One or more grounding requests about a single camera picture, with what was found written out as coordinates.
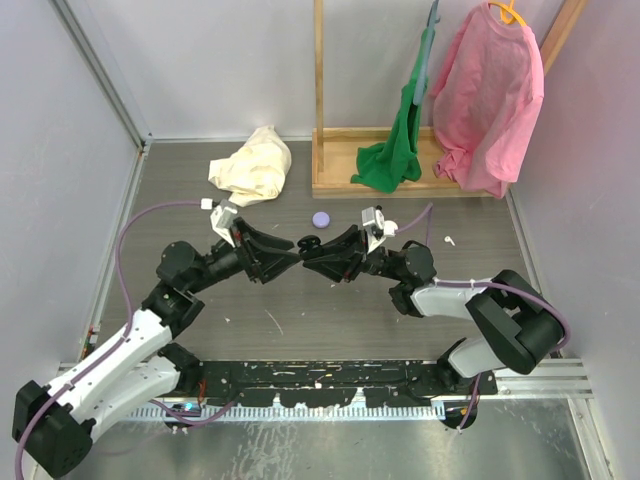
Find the white cable duct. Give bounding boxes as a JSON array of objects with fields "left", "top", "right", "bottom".
[{"left": 116, "top": 401, "right": 446, "bottom": 422}]

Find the green shirt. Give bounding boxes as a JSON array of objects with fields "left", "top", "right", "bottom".
[{"left": 350, "top": 29, "right": 428, "bottom": 194}]

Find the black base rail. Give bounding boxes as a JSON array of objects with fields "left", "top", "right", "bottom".
[{"left": 151, "top": 360, "right": 474, "bottom": 408}]

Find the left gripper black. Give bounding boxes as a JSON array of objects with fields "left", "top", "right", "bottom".
[{"left": 187, "top": 217, "right": 300, "bottom": 294}]

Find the blue hanger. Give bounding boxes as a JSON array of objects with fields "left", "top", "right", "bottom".
[{"left": 412, "top": 0, "right": 440, "bottom": 106}]

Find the orange hanger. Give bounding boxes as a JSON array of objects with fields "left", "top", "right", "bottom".
[{"left": 488, "top": 0, "right": 527, "bottom": 27}]

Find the cream cloth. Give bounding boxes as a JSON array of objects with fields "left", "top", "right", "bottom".
[{"left": 208, "top": 125, "right": 292, "bottom": 207}]

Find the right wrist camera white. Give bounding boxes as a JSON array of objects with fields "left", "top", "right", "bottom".
[{"left": 361, "top": 207, "right": 398, "bottom": 254}]

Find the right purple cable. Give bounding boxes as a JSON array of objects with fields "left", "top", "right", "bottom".
[{"left": 392, "top": 202, "right": 572, "bottom": 436}]

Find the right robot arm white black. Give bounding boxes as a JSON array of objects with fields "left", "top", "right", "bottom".
[{"left": 298, "top": 226, "right": 570, "bottom": 394}]

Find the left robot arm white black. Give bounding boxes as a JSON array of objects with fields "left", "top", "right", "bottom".
[{"left": 12, "top": 218, "right": 300, "bottom": 478}]

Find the pink shirt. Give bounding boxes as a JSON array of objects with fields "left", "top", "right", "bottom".
[{"left": 429, "top": 2, "right": 544, "bottom": 198}]

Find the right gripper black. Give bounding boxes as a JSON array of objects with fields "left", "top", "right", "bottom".
[{"left": 304, "top": 223, "right": 402, "bottom": 282}]

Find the purple cable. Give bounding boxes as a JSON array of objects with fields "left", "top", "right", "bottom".
[
  {"left": 392, "top": 202, "right": 572, "bottom": 436},
  {"left": 13, "top": 199, "right": 236, "bottom": 480}
]

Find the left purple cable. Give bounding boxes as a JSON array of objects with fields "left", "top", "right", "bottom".
[{"left": 13, "top": 199, "right": 236, "bottom": 480}]

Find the black earbud charging case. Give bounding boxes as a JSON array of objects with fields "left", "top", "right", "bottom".
[{"left": 297, "top": 235, "right": 323, "bottom": 260}]

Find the purple earbud charging case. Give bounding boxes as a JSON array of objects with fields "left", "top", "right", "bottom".
[{"left": 312, "top": 211, "right": 331, "bottom": 229}]

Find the wooden clothes rack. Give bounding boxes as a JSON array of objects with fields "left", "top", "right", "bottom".
[{"left": 311, "top": 0, "right": 587, "bottom": 199}]

